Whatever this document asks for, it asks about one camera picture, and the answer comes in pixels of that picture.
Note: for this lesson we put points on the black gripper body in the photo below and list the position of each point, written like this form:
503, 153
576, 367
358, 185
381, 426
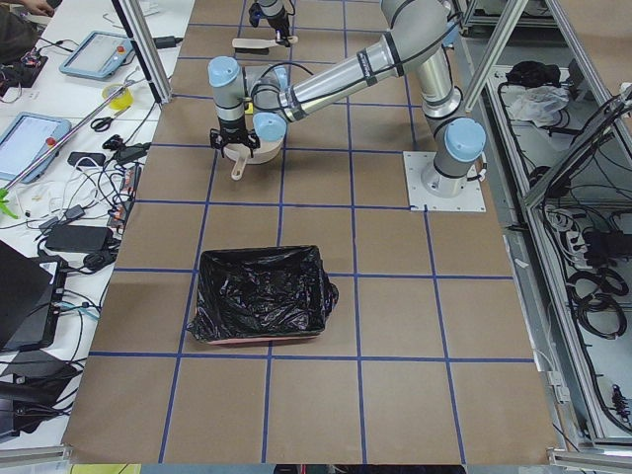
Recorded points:
233, 130
277, 21

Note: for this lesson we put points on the beige plastic dustpan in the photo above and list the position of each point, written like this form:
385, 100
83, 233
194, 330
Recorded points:
242, 156

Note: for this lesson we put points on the beige hand brush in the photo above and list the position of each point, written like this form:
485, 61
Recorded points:
258, 46

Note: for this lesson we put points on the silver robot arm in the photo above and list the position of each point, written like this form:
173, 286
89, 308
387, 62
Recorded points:
275, 14
255, 104

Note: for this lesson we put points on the bin with black bag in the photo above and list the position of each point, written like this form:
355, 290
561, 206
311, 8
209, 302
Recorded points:
262, 293

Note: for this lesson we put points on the yellow tape roll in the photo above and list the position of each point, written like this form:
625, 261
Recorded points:
120, 97

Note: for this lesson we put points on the small black power brick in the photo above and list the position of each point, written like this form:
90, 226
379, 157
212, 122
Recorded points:
167, 42

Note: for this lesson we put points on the grabber tool metal rod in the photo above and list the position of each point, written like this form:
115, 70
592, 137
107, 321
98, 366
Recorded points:
33, 171

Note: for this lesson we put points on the black scissors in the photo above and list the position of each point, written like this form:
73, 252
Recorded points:
104, 123

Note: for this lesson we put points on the blue teach pendant far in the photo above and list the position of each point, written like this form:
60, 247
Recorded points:
98, 56

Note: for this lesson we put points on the blue teach pendant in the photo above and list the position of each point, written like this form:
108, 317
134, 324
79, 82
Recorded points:
98, 56
26, 138

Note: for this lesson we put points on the black power adapter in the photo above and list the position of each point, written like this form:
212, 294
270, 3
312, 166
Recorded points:
78, 239

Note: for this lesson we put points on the blue teach pendant near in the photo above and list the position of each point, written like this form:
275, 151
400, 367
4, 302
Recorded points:
26, 138

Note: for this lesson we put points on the black laptop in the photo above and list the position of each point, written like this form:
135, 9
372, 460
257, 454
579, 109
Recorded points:
31, 292

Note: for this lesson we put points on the white crumpled cloth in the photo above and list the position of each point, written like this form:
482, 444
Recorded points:
542, 105

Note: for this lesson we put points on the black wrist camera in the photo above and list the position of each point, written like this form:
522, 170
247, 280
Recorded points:
255, 14

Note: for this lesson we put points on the aluminium frame post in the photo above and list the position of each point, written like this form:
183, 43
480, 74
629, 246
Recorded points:
133, 22

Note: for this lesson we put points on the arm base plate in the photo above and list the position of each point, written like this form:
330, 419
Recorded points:
428, 190

